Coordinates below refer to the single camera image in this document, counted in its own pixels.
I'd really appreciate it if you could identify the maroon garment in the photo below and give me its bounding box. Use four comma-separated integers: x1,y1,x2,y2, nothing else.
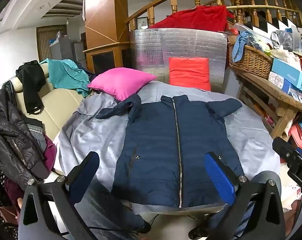
3,135,57,205

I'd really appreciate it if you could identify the beige sofa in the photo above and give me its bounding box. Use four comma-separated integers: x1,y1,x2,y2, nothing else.
0,62,91,178

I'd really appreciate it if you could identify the black garment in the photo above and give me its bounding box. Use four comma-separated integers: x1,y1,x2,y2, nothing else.
15,60,46,114

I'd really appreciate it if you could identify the silver foil mat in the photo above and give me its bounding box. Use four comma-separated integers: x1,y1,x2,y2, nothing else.
129,27,229,93

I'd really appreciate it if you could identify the navy padded jacket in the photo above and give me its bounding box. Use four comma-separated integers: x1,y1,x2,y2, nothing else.
95,94,244,208

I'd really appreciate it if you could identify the black leather jacket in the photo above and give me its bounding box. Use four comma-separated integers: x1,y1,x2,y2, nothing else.
0,80,50,192

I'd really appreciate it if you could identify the wooden column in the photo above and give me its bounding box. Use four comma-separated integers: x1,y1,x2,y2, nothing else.
85,0,130,49

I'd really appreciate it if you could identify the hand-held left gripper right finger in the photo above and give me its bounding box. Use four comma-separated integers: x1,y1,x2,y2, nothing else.
205,151,286,240

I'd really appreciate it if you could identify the wooden stair railing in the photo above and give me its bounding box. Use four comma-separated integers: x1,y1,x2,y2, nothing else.
126,0,302,30

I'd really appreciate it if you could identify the pink pillow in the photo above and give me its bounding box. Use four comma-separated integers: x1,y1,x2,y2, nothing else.
87,67,158,102

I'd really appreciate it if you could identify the grey checked cloth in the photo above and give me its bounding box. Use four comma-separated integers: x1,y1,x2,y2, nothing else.
74,192,145,240

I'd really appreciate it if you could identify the grey cabinet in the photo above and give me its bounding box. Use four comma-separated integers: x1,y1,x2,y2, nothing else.
49,36,74,60

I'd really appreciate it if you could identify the white patterned box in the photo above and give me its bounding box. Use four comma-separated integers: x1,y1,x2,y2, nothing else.
268,71,292,90

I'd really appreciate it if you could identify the wooden low cabinet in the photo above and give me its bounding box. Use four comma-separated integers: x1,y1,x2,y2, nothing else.
83,42,131,75

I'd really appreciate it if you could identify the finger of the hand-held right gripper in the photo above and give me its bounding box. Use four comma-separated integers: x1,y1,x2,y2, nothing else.
272,137,299,167

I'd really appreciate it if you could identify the wooden table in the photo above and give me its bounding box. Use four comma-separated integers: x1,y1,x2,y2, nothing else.
229,62,302,139

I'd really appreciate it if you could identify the black shoe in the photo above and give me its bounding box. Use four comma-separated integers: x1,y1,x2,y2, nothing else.
188,226,209,240
135,221,151,233

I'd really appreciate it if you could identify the blue denim cloth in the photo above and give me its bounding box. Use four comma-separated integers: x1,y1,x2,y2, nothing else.
208,200,257,240

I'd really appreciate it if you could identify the blue cardboard box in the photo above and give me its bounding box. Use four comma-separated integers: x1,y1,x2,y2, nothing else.
271,57,302,94

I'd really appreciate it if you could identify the wicker basket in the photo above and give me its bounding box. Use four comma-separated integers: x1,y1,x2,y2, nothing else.
227,41,274,79

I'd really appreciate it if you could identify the red cloth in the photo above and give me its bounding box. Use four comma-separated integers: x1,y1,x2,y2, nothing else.
148,5,235,33

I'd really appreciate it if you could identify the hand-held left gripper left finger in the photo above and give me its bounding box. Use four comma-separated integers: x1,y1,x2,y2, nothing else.
18,151,100,240

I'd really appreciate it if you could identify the clear plastic bag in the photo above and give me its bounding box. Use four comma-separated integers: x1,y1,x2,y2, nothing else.
270,30,294,50

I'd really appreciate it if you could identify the grey blanket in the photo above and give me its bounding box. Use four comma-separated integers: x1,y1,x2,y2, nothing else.
53,81,282,214

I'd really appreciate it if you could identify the red pillow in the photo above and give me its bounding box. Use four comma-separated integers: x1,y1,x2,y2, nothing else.
168,57,211,92

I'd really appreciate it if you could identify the brown shoulder bag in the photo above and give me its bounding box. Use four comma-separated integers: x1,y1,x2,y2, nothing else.
1,202,18,227

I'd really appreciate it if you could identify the teal garment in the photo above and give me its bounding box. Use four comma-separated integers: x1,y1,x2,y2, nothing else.
39,58,96,98

